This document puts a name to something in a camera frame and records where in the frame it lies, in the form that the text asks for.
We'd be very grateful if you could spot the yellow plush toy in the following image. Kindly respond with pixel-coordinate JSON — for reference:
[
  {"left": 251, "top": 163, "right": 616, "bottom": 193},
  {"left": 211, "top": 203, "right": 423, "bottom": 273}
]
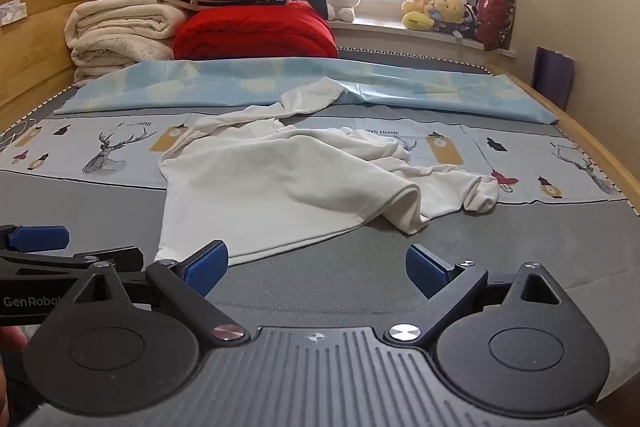
[{"left": 401, "top": 0, "right": 437, "bottom": 32}]

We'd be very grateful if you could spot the red folded quilt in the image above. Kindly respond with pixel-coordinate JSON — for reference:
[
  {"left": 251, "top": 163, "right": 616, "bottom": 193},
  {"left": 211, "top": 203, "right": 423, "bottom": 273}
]
[{"left": 172, "top": 0, "right": 341, "bottom": 62}]

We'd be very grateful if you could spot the yellow head plush doll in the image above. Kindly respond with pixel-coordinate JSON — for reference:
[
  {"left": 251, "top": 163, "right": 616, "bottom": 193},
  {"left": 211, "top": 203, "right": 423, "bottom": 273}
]
[{"left": 431, "top": 0, "right": 482, "bottom": 40}]

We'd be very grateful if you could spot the dark red cushion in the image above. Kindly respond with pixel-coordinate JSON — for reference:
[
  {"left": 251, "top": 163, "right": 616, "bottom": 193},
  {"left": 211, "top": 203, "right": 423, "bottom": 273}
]
[{"left": 474, "top": 0, "right": 516, "bottom": 52}]

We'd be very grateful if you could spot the light blue patterned sheet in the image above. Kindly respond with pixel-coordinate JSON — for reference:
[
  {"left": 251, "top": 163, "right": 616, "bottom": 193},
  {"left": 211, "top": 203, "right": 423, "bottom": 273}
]
[{"left": 52, "top": 56, "right": 560, "bottom": 125}]

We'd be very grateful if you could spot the cream folded blanket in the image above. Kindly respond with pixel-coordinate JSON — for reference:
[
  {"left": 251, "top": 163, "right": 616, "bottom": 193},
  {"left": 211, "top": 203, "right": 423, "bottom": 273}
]
[{"left": 65, "top": 0, "right": 193, "bottom": 88}]

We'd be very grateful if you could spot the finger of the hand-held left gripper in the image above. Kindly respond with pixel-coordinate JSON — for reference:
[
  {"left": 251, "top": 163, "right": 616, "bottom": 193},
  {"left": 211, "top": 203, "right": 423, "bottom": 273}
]
[
  {"left": 75, "top": 246, "right": 145, "bottom": 275},
  {"left": 0, "top": 224, "right": 70, "bottom": 253}
]

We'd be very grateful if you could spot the white shirt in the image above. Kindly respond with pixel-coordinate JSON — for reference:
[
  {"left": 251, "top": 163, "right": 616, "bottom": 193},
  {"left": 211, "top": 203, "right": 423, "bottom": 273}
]
[{"left": 152, "top": 76, "right": 501, "bottom": 268}]

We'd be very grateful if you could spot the tissue pack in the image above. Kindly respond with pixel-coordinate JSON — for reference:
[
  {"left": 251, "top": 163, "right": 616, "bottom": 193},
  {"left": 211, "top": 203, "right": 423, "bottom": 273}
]
[{"left": 0, "top": 0, "right": 28, "bottom": 28}]

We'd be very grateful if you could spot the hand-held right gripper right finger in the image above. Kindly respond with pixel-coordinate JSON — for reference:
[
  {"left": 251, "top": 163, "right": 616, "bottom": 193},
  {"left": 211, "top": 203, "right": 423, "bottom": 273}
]
[{"left": 384, "top": 244, "right": 576, "bottom": 348}]

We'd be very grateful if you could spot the person's left hand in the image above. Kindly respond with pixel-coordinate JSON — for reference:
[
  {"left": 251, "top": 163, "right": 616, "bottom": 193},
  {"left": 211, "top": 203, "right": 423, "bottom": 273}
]
[{"left": 0, "top": 326, "right": 26, "bottom": 413}]

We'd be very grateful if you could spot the window sill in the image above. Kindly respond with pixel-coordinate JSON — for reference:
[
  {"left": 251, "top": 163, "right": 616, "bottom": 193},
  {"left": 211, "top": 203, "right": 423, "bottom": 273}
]
[{"left": 327, "top": 19, "right": 516, "bottom": 58}]

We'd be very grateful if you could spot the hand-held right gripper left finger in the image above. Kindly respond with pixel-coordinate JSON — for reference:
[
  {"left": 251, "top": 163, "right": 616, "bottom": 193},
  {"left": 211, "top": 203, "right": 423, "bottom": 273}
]
[{"left": 65, "top": 239, "right": 251, "bottom": 345}]

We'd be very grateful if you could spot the wooden bed frame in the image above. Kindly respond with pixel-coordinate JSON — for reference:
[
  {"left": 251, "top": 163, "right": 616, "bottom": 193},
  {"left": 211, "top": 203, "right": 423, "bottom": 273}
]
[{"left": 0, "top": 0, "right": 640, "bottom": 208}]

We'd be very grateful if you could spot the purple bag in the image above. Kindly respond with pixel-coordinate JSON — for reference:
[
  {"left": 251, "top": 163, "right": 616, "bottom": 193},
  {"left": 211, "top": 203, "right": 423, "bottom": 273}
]
[{"left": 531, "top": 47, "right": 576, "bottom": 110}]

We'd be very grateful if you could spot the deer print grey bedsheet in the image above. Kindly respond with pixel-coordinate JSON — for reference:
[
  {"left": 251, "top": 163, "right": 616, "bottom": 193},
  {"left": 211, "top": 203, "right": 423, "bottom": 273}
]
[{"left": 0, "top": 109, "right": 640, "bottom": 358}]

